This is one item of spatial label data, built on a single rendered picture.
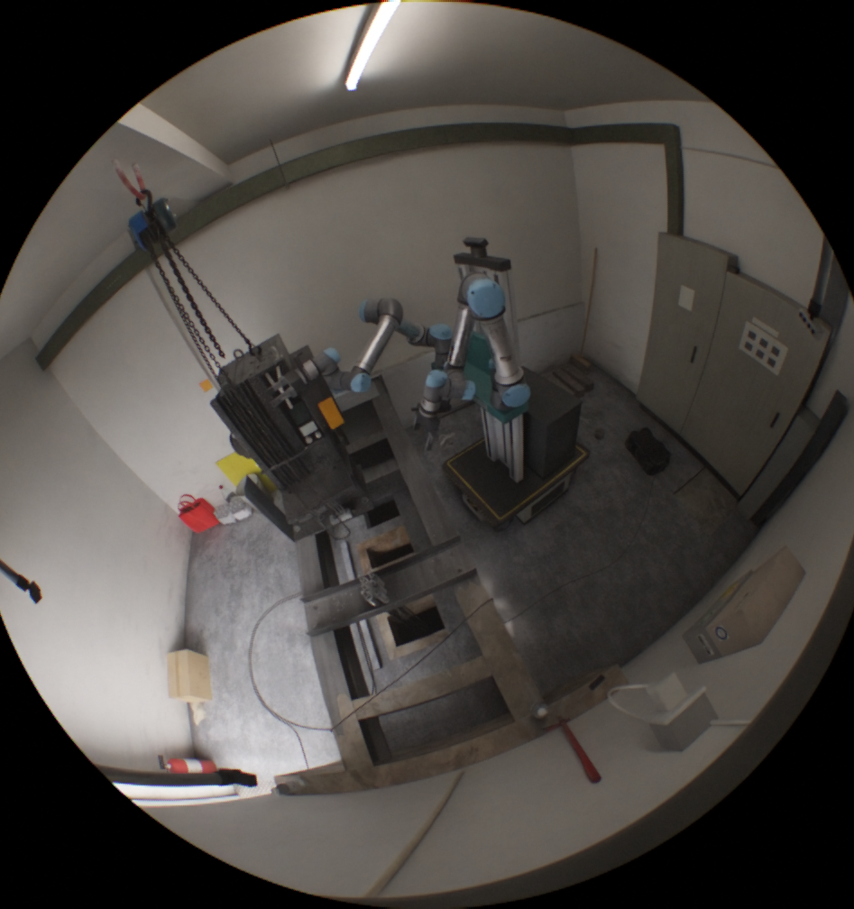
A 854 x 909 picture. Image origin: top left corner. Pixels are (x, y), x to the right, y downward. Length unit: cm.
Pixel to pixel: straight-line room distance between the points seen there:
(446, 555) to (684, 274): 249
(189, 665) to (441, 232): 411
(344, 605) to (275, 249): 241
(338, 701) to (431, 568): 81
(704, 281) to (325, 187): 274
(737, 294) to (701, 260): 34
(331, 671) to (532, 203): 371
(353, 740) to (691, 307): 329
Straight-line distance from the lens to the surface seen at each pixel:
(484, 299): 103
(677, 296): 274
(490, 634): 147
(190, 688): 301
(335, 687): 165
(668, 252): 272
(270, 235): 260
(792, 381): 248
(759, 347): 250
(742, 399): 267
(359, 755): 162
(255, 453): 178
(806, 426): 255
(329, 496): 175
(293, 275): 261
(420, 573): 160
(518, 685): 145
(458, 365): 129
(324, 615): 173
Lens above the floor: 211
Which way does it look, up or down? 46 degrees down
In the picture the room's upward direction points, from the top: 19 degrees counter-clockwise
